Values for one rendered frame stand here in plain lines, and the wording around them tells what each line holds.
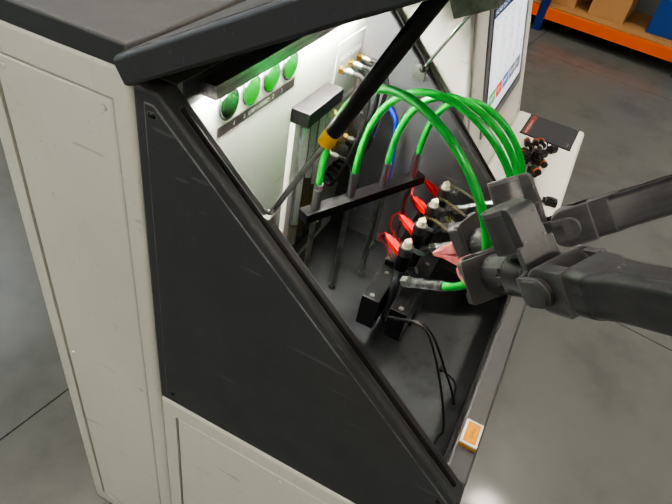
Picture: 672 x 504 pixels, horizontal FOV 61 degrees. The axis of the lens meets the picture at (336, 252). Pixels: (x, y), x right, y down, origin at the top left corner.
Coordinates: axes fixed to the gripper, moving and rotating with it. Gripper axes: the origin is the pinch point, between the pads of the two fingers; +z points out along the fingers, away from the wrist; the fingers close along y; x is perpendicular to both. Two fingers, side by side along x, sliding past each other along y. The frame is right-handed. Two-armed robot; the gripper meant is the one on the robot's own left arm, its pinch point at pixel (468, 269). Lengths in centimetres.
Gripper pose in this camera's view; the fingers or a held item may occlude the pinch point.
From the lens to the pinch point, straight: 92.6
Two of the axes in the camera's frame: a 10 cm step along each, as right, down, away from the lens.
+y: -9.2, 3.2, -2.2
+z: -2.3, -0.2, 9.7
